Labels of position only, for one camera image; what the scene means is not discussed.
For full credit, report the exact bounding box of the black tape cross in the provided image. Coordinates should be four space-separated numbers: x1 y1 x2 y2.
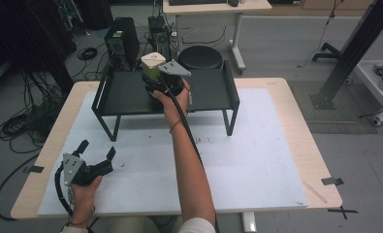
327 205 359 220

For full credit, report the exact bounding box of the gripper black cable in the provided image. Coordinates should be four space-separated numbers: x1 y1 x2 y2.
164 85 221 233
54 164 76 217

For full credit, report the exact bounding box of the white wheeled cart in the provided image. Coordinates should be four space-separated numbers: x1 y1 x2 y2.
353 22 383 128

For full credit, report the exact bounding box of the small black computer tower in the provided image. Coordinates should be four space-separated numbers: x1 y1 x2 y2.
147 15 173 63

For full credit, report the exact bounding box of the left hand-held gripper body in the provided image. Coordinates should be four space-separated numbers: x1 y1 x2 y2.
61 152 115 187

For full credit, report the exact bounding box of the large black computer tower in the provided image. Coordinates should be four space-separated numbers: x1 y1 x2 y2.
103 17 141 72

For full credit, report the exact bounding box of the thick black floor cable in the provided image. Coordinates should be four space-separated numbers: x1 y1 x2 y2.
0 152 40 222

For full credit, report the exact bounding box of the tangle of black floor cables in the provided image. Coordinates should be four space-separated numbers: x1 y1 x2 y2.
0 69 68 155

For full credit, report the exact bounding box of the black keyboard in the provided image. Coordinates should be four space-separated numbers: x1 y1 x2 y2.
168 0 229 7

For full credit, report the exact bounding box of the black round stool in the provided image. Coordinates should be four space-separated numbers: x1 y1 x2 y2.
177 45 224 71

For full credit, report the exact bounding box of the black metal post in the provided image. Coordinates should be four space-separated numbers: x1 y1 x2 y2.
309 0 383 111

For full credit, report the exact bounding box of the person's right hand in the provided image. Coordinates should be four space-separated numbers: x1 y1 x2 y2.
151 79 192 123

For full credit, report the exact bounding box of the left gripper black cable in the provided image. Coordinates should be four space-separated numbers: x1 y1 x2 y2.
54 164 76 217

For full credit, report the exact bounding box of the light wooden desk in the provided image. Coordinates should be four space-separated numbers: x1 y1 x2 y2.
162 0 273 72

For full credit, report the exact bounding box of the white table mat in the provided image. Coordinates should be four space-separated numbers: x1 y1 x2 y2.
37 87 309 217

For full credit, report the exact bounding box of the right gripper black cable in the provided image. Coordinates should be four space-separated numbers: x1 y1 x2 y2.
164 85 221 233

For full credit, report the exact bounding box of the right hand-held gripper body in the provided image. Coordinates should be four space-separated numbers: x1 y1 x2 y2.
144 59 192 98

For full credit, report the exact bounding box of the black metal shelf rack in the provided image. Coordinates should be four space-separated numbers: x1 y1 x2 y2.
91 59 241 143

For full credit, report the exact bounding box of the person's left hand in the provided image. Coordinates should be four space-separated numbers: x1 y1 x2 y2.
68 174 104 225

